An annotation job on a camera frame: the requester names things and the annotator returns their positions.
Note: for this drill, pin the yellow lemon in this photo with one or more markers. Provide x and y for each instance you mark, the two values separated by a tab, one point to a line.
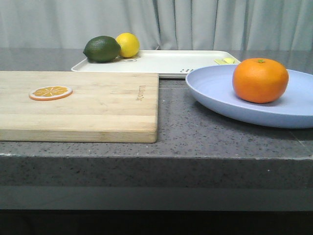
129	44

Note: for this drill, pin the green lime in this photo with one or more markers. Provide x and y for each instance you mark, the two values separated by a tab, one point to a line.
102	49

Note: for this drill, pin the yellow plastic spoon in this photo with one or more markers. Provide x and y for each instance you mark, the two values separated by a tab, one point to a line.
229	60

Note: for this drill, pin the whole orange fruit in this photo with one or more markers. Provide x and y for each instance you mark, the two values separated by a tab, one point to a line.
260	80

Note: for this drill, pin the white rectangular tray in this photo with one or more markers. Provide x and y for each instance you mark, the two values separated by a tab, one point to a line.
166	63

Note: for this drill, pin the yellow plastic fork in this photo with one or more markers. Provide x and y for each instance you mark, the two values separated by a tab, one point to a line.
220	62

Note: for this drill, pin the wooden cutting board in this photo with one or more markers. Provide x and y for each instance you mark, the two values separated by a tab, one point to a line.
103	107

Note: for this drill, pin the light blue plate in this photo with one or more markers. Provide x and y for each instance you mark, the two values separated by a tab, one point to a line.
212	87

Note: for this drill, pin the grey curtain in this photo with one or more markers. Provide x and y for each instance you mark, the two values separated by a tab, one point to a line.
160	24

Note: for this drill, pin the orange slice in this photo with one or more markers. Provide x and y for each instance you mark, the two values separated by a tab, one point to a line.
50	93

